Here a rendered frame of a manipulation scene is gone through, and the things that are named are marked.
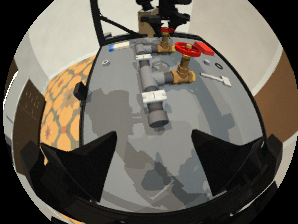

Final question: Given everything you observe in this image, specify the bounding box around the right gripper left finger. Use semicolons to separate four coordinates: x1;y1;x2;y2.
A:
40;131;117;203

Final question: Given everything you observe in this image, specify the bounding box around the small grey cylinder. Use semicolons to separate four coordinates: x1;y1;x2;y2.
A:
204;59;210;65

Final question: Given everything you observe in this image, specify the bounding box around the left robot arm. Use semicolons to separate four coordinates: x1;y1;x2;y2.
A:
136;0;192;24

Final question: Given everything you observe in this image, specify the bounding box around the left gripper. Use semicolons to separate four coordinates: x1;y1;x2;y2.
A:
140;4;183;38

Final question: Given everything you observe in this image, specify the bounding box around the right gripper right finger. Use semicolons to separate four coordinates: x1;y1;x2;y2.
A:
191;129;265;197

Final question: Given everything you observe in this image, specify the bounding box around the red rectangular block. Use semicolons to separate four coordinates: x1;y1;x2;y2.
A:
194;41;215;56

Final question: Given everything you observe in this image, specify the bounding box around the grey pipe with red valve handwheels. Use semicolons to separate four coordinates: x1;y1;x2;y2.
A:
135;33;201;128

